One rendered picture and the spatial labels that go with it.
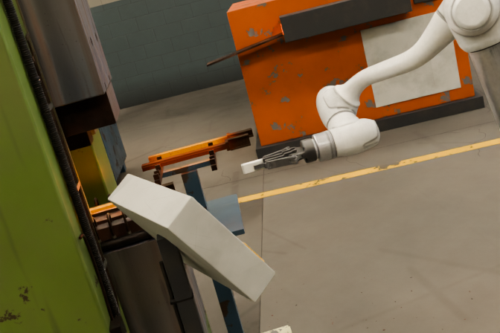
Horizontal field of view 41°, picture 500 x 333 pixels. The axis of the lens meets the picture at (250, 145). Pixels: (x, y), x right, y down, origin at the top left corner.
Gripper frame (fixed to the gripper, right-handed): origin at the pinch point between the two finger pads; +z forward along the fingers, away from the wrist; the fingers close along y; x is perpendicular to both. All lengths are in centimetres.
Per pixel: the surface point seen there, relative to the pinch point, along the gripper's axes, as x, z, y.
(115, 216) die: -0.8, 44.1, -8.0
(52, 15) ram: 60, 42, -17
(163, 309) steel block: -30, 38, -16
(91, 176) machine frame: 5, 52, 23
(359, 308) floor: -100, -35, 67
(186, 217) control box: 17, 20, -74
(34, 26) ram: 59, 47, -17
